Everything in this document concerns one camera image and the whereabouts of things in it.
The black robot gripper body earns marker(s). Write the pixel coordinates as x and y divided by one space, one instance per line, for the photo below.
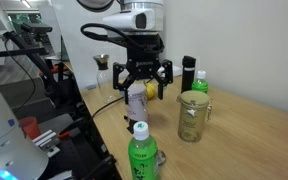
143 58

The small silver lid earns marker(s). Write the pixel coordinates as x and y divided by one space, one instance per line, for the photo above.
161 157

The white foreground robot base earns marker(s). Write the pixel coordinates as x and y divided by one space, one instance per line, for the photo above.
20 158

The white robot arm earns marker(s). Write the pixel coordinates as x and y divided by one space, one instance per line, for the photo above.
122 80

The small green tea bottle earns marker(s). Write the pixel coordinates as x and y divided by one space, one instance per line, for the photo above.
200 84

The large green tea bottle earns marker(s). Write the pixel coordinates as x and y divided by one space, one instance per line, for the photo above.
142 152

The black tall thermos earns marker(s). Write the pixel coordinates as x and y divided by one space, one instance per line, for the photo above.
188 70

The small yellow pumpkin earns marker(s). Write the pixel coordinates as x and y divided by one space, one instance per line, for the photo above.
150 91

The white backdrop board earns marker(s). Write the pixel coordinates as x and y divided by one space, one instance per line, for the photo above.
81 49

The pink tin canister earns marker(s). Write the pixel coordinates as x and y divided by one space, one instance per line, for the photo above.
137 104

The red plastic cup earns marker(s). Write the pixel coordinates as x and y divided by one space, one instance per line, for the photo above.
30 127

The black camera on stand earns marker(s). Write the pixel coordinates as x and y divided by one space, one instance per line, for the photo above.
36 28

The aluminium bracket block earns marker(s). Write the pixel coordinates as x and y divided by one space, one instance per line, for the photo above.
48 142

